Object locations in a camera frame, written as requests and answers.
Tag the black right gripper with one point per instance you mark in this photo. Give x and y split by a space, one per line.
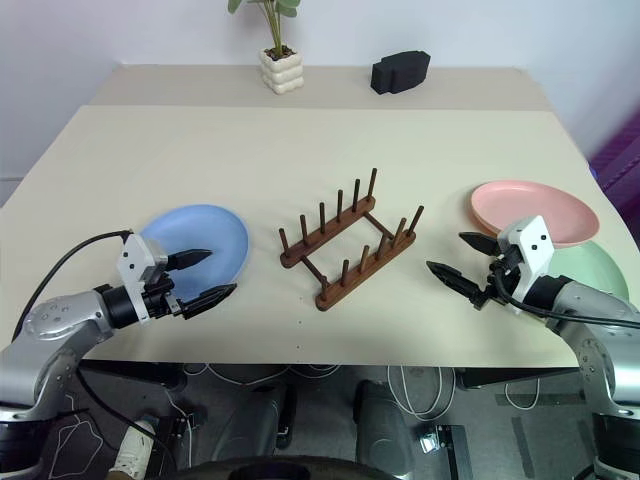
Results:
502 285

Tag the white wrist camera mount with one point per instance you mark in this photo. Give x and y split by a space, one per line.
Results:
530 240
132 260

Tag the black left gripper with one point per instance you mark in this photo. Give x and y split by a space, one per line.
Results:
160 300

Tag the black foam block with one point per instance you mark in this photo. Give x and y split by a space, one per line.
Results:
400 72

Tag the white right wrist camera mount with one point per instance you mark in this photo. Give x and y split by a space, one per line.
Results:
530 240

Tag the pink red plate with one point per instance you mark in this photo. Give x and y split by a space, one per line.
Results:
530 200

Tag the white bubble plant pot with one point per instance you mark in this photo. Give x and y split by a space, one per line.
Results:
281 72

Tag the white sneaker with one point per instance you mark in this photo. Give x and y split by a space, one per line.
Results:
134 445

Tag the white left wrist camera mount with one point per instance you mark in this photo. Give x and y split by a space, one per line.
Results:
132 260

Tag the brown wooden dish rack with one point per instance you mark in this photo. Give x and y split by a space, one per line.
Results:
360 280

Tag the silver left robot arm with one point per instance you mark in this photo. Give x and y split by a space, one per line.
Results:
60 315

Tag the black table frame bar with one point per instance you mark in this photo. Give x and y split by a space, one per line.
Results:
520 378
135 375

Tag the green leafy plant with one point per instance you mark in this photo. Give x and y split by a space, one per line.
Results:
275 25

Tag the blue plate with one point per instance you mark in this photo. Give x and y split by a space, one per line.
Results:
210 230

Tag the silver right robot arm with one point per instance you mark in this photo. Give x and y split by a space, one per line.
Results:
590 305

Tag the dark rounded shape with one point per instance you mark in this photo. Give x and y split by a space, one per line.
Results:
382 425

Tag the green plate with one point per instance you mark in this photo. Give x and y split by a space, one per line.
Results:
595 270

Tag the purple box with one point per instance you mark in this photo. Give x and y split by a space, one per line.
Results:
620 160

